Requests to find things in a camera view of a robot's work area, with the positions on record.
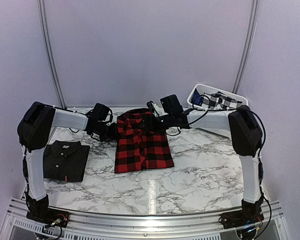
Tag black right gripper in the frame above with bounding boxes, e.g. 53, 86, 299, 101
136, 113, 174, 133

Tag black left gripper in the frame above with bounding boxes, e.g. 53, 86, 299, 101
92, 122, 121, 142

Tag red black plaid shirt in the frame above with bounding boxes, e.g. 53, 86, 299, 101
114, 108, 175, 174

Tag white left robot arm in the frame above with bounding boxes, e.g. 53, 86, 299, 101
17, 101, 116, 223

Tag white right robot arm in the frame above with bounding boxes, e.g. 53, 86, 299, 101
141, 101, 266, 224

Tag blue folded garment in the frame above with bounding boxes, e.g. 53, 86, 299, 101
190, 89, 204, 106

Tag white plastic bin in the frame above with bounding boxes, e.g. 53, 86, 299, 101
186, 83, 249, 139

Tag black white plaid shirt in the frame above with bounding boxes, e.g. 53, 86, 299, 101
202, 91, 243, 110

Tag black pinstripe folded shirt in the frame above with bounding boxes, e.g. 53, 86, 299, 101
43, 140, 90, 183

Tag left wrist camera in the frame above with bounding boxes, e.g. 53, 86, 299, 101
90, 103, 113, 124

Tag left wall corner profile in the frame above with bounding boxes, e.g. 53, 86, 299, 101
37, 0, 67, 109

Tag wall corner profile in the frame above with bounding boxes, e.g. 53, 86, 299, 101
232, 0, 260, 94
37, 0, 67, 109

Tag aluminium front frame rail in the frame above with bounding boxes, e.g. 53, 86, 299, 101
0, 198, 291, 240

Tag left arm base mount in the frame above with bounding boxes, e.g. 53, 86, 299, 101
26, 208, 70, 240

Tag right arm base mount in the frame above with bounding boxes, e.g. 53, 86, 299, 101
218, 210, 264, 240

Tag right wall corner profile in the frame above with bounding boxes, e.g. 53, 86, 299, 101
232, 0, 260, 94

